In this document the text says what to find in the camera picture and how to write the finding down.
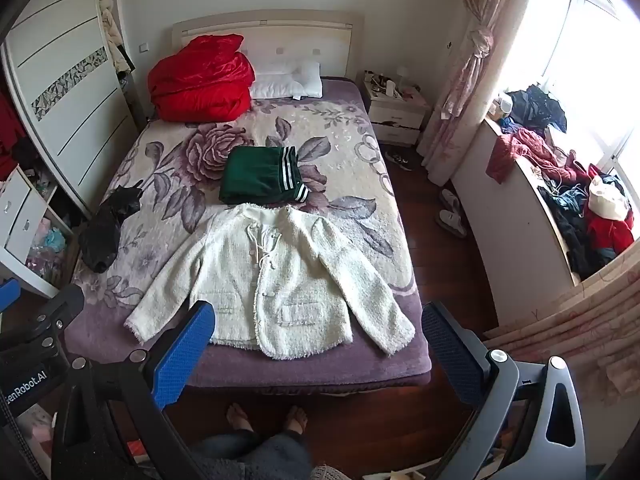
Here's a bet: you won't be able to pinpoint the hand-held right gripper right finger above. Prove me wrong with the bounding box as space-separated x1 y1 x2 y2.
421 301 587 480

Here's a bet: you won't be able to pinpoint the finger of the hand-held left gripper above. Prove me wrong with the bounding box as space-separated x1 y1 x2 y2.
0 284 86 361
0 279 22 314

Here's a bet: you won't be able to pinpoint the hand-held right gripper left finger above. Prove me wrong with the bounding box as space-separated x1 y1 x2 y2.
51 301 217 480

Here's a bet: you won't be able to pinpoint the white fuzzy jacket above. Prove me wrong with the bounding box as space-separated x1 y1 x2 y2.
124 203 417 361

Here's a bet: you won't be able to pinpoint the red hanging clothes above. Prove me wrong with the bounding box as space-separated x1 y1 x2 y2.
0 92 28 182

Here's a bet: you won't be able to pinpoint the pile of clothes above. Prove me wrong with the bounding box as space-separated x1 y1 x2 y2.
487 85 637 282

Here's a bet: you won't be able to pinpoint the white drawer cabinet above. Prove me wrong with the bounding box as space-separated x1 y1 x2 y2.
0 166 77 301

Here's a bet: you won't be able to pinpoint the person's left foot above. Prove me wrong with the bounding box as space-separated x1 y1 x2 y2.
226 403 257 435

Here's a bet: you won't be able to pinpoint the person's foot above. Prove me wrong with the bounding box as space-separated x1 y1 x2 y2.
226 403 257 435
282 405 309 436

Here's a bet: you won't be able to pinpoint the person's legs and feet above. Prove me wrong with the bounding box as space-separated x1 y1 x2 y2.
189 430 313 480

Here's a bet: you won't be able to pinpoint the white window bench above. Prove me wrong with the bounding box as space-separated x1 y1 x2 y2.
451 115 587 327

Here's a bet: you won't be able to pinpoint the person's right foot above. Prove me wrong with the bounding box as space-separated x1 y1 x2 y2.
282 405 309 436

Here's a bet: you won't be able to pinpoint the loose pink floral curtain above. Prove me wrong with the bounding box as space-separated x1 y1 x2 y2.
481 240 640 413

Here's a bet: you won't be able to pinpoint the white slipper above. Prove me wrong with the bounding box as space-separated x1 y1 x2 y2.
439 189 464 217
434 209 469 240

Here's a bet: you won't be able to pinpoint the floral purple blanket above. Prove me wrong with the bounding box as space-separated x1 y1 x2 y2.
65 77 433 396

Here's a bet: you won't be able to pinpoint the folded green striped garment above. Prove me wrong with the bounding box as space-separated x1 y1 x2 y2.
219 146 310 206

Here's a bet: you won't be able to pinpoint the red knit garment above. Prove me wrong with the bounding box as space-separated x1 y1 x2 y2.
486 127 568 184

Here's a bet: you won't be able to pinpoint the white sliding door wardrobe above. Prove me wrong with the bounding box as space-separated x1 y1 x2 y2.
0 0 142 221

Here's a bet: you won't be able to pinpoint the white hat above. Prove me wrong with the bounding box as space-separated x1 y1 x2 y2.
587 176 632 222

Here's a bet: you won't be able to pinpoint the white nightstand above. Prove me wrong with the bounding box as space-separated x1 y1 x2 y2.
361 70 432 147

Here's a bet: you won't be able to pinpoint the red duvet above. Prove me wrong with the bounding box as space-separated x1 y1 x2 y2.
147 34 257 123

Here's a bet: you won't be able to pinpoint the hanging cream garment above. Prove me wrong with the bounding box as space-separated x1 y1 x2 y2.
99 0 135 77

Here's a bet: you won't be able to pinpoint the white pillow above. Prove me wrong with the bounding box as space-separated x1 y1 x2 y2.
249 60 323 101

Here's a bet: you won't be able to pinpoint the tied pink floral curtain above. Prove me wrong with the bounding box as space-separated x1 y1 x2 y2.
417 0 542 186

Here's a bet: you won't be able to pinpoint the bright window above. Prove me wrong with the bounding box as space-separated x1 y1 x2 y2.
500 0 640 173

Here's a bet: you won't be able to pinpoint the white padded headboard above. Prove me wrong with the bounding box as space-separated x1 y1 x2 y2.
172 10 366 81

